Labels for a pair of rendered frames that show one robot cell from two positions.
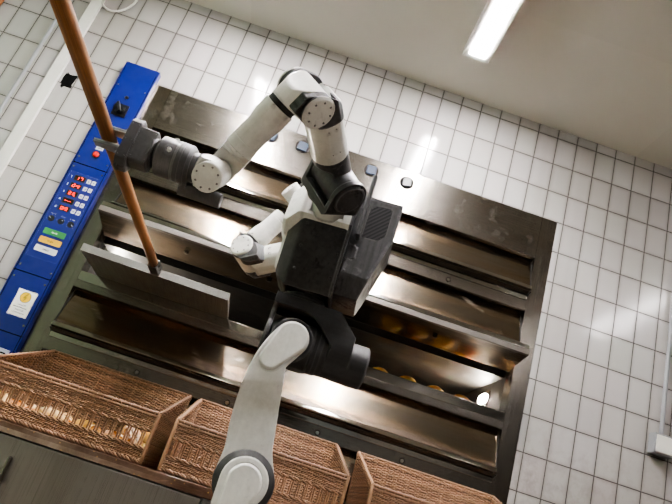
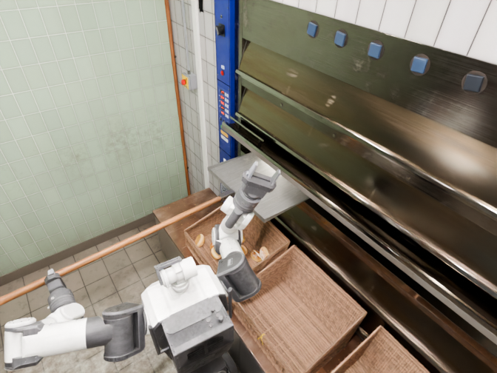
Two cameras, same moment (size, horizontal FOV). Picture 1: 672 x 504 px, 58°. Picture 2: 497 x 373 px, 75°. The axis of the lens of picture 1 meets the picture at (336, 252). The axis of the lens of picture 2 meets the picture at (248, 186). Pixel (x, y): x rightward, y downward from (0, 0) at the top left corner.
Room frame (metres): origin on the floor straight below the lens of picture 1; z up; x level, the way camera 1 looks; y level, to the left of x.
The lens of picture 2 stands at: (1.38, -0.58, 2.39)
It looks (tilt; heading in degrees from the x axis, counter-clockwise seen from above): 40 degrees down; 54
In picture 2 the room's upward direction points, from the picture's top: 2 degrees clockwise
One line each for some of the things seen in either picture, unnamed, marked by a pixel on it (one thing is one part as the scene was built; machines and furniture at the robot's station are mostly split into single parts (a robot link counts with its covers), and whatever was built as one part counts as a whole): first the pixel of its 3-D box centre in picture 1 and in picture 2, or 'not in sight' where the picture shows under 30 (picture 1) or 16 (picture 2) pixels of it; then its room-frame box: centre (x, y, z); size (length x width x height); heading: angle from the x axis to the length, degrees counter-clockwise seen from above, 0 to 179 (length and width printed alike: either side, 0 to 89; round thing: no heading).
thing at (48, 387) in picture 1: (91, 399); (234, 243); (2.15, 0.62, 0.72); 0.56 x 0.49 x 0.28; 90
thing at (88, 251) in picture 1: (161, 286); (258, 180); (2.30, 0.60, 1.19); 0.55 x 0.36 x 0.03; 93
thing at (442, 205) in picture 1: (350, 176); (399, 69); (2.46, 0.04, 2.00); 1.80 x 0.08 x 0.21; 91
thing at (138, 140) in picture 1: (152, 152); (58, 293); (1.19, 0.44, 1.19); 0.12 x 0.10 x 0.13; 93
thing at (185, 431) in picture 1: (259, 455); (293, 310); (2.16, 0.03, 0.72); 0.56 x 0.49 x 0.28; 92
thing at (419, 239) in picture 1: (339, 210); (379, 121); (2.43, 0.04, 1.80); 1.79 x 0.11 x 0.19; 91
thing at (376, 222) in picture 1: (335, 248); (190, 320); (1.57, 0.00, 1.27); 0.34 x 0.30 x 0.36; 175
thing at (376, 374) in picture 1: (292, 347); (345, 233); (2.46, 0.04, 1.16); 1.80 x 0.06 x 0.04; 91
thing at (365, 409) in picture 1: (282, 380); (337, 252); (2.43, 0.04, 1.02); 1.79 x 0.11 x 0.19; 91
